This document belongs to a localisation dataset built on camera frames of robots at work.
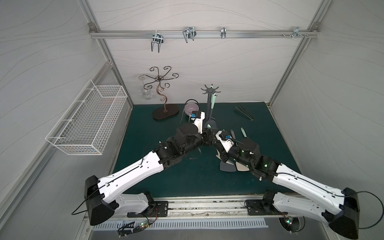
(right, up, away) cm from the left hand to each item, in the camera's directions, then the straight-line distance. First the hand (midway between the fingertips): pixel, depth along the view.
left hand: (216, 130), depth 65 cm
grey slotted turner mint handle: (+25, -5, +39) cm, 47 cm away
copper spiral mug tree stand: (-35, +9, +52) cm, 64 cm away
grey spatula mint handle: (+10, -23, +20) cm, 32 cm away
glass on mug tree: (-45, +23, +45) cm, 68 cm away
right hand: (0, -6, +6) cm, 8 cm away
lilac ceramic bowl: (-13, +14, +49) cm, 52 cm away
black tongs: (+28, +11, +51) cm, 59 cm away
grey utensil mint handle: (0, +14, +10) cm, 17 cm away
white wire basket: (-61, +2, +4) cm, 61 cm away
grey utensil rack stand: (0, +3, +24) cm, 24 cm away
